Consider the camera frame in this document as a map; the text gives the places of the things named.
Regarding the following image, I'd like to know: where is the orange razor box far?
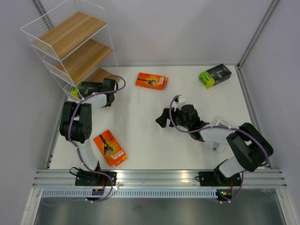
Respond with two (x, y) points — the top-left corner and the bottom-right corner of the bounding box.
(135, 72), (169, 90)

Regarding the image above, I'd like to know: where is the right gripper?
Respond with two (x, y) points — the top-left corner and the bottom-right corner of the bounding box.
(156, 107), (190, 129)

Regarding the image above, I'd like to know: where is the aluminium rail frame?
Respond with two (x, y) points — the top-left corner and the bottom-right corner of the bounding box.
(32, 168), (287, 189)

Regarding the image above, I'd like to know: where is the bottom wooden shelf board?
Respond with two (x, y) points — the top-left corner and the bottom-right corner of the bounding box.
(84, 68), (120, 88)

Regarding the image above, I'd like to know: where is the white wire shelf rack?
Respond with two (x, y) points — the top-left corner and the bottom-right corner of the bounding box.
(20, 0), (118, 100)

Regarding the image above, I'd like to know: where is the top wooden shelf board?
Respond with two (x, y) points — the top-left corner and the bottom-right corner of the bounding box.
(40, 12), (106, 59)

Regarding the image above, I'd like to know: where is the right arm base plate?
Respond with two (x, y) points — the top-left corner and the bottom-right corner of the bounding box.
(197, 171), (241, 187)

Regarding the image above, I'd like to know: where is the black green razor box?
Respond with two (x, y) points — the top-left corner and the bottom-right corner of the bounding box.
(70, 82), (103, 99)
(198, 64), (232, 89)

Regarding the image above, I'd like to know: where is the middle wooden shelf board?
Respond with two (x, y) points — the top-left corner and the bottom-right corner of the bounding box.
(56, 39), (113, 85)

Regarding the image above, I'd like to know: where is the orange razor box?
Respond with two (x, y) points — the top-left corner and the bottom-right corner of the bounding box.
(135, 72), (169, 90)
(93, 129), (128, 169)

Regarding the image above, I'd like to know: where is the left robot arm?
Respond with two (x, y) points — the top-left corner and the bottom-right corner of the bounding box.
(60, 78), (118, 186)

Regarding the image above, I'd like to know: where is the white slotted cable duct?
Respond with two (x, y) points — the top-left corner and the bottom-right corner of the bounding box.
(42, 188), (231, 198)

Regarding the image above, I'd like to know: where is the wooden shelf board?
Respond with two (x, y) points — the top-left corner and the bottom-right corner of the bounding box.
(56, 39), (113, 85)
(84, 68), (120, 88)
(40, 12), (106, 59)

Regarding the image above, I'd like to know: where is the white Gillette razor pack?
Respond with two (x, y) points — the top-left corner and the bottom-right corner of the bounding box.
(204, 117), (229, 153)

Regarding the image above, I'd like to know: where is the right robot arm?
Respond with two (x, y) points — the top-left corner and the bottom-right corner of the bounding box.
(156, 105), (274, 186)

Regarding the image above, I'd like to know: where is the orange razor box near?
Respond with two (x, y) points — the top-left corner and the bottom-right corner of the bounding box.
(93, 129), (128, 169)

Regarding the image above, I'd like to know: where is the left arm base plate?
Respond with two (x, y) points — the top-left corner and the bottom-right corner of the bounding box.
(75, 169), (117, 187)

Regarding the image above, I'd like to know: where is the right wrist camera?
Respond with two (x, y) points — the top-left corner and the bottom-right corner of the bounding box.
(174, 95), (186, 107)

